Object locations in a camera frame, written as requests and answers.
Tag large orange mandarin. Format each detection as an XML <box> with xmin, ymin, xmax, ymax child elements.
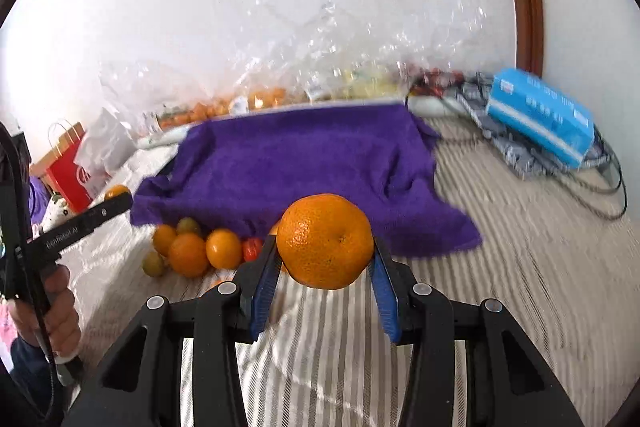
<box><xmin>276</xmin><ymin>193</ymin><xmax>374</xmax><ymax>291</ymax></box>

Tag person's left hand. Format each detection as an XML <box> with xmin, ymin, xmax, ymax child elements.
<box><xmin>8</xmin><ymin>265</ymin><xmax>81</xmax><ymax>357</ymax></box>

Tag red paper shopping bag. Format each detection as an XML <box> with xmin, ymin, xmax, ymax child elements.
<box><xmin>29</xmin><ymin>121</ymin><xmax>110</xmax><ymax>213</ymax></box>

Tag green kiwi front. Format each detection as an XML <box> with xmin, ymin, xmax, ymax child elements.
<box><xmin>141</xmin><ymin>251</ymin><xmax>166</xmax><ymax>277</ymax></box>

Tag green kiwi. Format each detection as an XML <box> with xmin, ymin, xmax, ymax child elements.
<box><xmin>141</xmin><ymin>251</ymin><xmax>166</xmax><ymax>277</ymax></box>
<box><xmin>176</xmin><ymin>217</ymin><xmax>202</xmax><ymax>236</ymax></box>

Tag big central orange mandarin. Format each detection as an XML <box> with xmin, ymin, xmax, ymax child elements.
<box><xmin>168</xmin><ymin>233</ymin><xmax>209</xmax><ymax>279</ymax></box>

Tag striped grey mattress cover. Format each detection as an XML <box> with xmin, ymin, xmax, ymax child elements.
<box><xmin>65</xmin><ymin>108</ymin><xmax>639</xmax><ymax>426</ymax></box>

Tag white plastic bag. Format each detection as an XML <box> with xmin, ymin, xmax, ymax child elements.
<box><xmin>74</xmin><ymin>108</ymin><xmax>137</xmax><ymax>176</ymax></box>

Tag small orange mandarin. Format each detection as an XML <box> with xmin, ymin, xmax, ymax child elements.
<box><xmin>205</xmin><ymin>229</ymin><xmax>243</xmax><ymax>270</ymax></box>

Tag green kiwi back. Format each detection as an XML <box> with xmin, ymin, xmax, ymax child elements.
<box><xmin>176</xmin><ymin>217</ymin><xmax>202</xmax><ymax>236</ymax></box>

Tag checkered grey cloth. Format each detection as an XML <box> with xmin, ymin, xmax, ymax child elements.
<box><xmin>439</xmin><ymin>72</ymin><xmax>617</xmax><ymax>180</ymax></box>

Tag purple towel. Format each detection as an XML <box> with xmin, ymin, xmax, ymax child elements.
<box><xmin>130</xmin><ymin>103</ymin><xmax>482</xmax><ymax>258</ymax></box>

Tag blue tissue pack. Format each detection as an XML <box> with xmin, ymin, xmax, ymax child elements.
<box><xmin>487</xmin><ymin>68</ymin><xmax>594</xmax><ymax>169</ymax></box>

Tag white rolled tube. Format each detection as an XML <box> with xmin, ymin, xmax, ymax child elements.
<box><xmin>137</xmin><ymin>95</ymin><xmax>471</xmax><ymax>150</ymax></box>

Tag clear plastic fruit bags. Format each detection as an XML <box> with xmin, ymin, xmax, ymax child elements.
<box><xmin>100</xmin><ymin>1</ymin><xmax>487</xmax><ymax>138</ymax></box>

